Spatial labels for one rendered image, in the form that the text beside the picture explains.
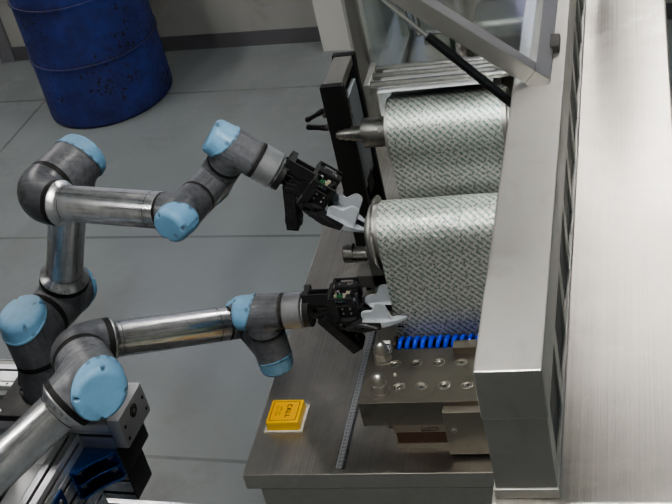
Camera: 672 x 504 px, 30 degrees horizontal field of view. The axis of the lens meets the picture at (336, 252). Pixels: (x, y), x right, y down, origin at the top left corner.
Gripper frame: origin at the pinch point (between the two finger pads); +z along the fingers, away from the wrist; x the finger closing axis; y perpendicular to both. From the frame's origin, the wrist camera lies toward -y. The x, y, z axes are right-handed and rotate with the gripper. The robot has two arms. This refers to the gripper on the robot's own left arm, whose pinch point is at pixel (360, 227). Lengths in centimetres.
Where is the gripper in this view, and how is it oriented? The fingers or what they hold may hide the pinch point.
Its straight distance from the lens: 252.2
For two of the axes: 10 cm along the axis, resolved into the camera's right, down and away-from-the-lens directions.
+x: 1.8, -5.9, 7.9
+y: 4.7, -6.5, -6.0
